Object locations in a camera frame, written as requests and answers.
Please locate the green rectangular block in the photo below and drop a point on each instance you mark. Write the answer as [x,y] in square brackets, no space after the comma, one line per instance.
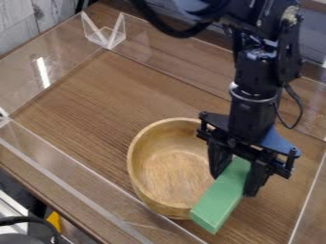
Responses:
[222,196]

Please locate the clear acrylic enclosure walls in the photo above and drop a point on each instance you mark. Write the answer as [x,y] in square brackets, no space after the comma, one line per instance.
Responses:
[90,115]

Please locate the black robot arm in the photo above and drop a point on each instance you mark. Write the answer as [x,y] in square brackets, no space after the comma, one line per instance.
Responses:
[263,28]

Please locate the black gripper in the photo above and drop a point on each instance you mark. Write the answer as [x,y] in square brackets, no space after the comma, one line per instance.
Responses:
[245,133]

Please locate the yellow sticker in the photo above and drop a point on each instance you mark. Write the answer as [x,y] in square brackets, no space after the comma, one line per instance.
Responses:
[54,218]

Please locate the clear acrylic corner bracket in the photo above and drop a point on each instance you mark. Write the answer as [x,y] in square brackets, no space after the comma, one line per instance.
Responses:
[106,37]

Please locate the brown wooden bowl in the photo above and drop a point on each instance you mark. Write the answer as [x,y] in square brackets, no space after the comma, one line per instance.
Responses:
[167,166]

